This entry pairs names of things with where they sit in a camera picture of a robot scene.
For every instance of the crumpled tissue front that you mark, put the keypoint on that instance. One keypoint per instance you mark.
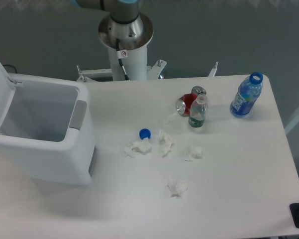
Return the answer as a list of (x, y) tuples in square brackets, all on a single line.
[(177, 188)]

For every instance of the white pedestal base frame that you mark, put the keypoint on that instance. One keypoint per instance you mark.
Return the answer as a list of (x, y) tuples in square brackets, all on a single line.
[(153, 72)]

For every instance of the blue drink bottle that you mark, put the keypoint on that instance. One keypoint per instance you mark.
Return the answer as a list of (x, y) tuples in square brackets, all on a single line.
[(247, 94)]

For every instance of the crumpled tissue by blue cap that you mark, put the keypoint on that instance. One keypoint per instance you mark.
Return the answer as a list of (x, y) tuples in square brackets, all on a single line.
[(141, 146)]

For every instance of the crumpled tissue centre upright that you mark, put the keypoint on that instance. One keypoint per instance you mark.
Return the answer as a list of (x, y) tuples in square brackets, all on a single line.
[(166, 142)]

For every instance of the blue bottle cap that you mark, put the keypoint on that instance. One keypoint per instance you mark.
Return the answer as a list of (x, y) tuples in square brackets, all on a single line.
[(145, 133)]

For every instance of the clear green label bottle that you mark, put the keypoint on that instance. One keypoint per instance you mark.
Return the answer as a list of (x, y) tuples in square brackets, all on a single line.
[(198, 111)]

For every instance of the crushed red soda can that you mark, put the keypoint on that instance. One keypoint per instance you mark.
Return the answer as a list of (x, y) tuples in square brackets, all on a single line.
[(183, 104)]

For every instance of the white plastic trash can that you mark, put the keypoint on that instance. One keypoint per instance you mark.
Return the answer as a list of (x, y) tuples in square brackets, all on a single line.
[(48, 130)]

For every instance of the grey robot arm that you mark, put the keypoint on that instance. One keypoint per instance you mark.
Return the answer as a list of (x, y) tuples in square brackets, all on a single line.
[(125, 27)]

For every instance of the crumpled tissue right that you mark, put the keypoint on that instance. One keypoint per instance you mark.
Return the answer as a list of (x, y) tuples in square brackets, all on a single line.
[(193, 153)]

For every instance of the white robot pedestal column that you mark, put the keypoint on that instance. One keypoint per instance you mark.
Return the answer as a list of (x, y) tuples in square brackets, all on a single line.
[(134, 61)]

